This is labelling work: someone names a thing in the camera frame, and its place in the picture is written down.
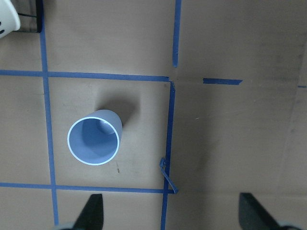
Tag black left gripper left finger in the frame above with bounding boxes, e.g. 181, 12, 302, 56
74, 194, 104, 230

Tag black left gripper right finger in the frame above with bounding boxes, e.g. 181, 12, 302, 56
239, 193, 281, 230

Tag light blue plastic cup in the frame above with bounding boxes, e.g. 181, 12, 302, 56
67, 110, 122, 166

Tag brown paper table mat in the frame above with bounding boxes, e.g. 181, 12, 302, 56
0, 0, 307, 230

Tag white smiley mug right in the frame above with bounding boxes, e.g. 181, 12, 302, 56
0, 0, 21, 38

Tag black wire mug rack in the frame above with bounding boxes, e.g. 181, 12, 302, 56
16, 0, 43, 33

